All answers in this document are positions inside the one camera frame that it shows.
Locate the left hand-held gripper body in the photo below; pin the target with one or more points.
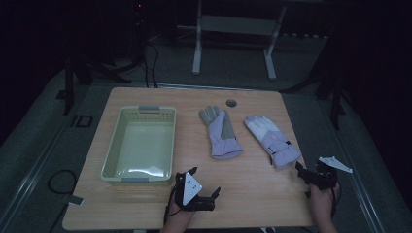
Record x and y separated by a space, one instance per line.
191 191

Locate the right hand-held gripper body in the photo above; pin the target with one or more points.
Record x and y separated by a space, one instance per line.
324 178

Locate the lilac glove with white fingers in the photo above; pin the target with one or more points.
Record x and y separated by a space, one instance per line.
273 140

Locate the lilac glove with grey palm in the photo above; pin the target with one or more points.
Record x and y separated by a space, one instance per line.
220 139

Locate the pale green plastic basket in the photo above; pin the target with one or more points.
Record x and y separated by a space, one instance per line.
142 145

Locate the person's right hand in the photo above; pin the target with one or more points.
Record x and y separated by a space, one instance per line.
324 202

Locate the person's left hand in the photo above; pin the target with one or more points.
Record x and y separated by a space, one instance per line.
181 217

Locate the black tripod stand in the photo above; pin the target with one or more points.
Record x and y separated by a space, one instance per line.
68 87
336 103

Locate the round grey table grommet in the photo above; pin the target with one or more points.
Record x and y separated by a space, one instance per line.
231 103

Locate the grey tape piece on floor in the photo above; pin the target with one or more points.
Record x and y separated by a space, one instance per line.
76 201

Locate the white metal stand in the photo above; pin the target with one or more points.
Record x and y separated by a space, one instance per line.
234 25

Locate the black rectangular floor frame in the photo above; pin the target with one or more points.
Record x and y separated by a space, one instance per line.
74 120

